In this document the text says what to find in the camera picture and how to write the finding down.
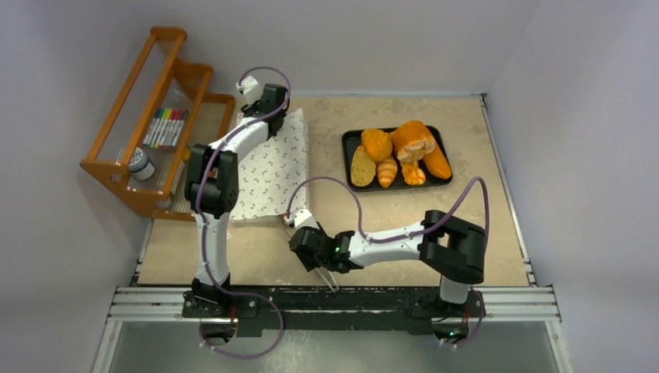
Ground metal tongs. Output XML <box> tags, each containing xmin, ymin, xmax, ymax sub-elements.
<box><xmin>315</xmin><ymin>267</ymin><xmax>340</xmax><ymax>293</ymax></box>

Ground white patterned paper bag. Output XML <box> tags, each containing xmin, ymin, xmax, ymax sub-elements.
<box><xmin>230</xmin><ymin>108</ymin><xmax>310</xmax><ymax>224</ymax></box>

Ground sliced seeded fake bread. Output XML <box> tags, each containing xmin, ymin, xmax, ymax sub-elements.
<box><xmin>350</xmin><ymin>145</ymin><xmax>376</xmax><ymax>187</ymax></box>

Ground fake croissant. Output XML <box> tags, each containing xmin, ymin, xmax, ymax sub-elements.
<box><xmin>376</xmin><ymin>156</ymin><xmax>398</xmax><ymax>188</ymax></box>

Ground lumpy orange fake bread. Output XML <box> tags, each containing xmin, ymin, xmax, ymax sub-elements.
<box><xmin>361</xmin><ymin>128</ymin><xmax>393</xmax><ymax>162</ymax></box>

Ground large fake bread loaf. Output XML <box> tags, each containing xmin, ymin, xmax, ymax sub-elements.
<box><xmin>390</xmin><ymin>120</ymin><xmax>437</xmax><ymax>163</ymax></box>

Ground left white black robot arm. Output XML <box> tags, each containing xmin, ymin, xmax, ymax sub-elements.
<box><xmin>185</xmin><ymin>83</ymin><xmax>290</xmax><ymax>318</ymax></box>

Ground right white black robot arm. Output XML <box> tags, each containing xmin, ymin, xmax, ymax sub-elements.
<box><xmin>284</xmin><ymin>208</ymin><xmax>487</xmax><ymax>316</ymax></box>

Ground black plastic tray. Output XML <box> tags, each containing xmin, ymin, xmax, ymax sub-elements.
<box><xmin>340</xmin><ymin>129</ymin><xmax>453</xmax><ymax>193</ymax></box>

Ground set of coloured markers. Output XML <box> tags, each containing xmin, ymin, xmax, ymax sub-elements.
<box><xmin>142</xmin><ymin>107</ymin><xmax>190</xmax><ymax>150</ymax></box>

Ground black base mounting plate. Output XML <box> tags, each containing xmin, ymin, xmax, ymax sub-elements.
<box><xmin>182</xmin><ymin>285</ymin><xmax>486</xmax><ymax>339</ymax></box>

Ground orange wooden shelf rack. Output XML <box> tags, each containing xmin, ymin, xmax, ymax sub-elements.
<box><xmin>80</xmin><ymin>26</ymin><xmax>235</xmax><ymax>221</ymax></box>

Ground white blue tape roll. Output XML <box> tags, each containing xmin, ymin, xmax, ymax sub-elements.
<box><xmin>128</xmin><ymin>147</ymin><xmax>155</xmax><ymax>181</ymax></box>

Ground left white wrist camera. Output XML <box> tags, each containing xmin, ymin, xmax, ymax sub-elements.
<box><xmin>236</xmin><ymin>75</ymin><xmax>263</xmax><ymax>106</ymax></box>

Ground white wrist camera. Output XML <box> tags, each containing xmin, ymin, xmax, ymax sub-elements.
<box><xmin>236</xmin><ymin>75</ymin><xmax>263</xmax><ymax>106</ymax></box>
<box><xmin>283</xmin><ymin>207</ymin><xmax>319</xmax><ymax>229</ymax></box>

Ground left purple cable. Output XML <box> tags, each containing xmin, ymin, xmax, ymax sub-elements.
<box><xmin>195</xmin><ymin>65</ymin><xmax>292</xmax><ymax>361</ymax></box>

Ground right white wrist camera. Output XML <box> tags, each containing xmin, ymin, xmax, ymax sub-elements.
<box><xmin>283</xmin><ymin>207</ymin><xmax>319</xmax><ymax>229</ymax></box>

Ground aluminium rail frame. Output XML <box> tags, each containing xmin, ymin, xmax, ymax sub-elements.
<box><xmin>93</xmin><ymin>95</ymin><xmax>574</xmax><ymax>372</ymax></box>

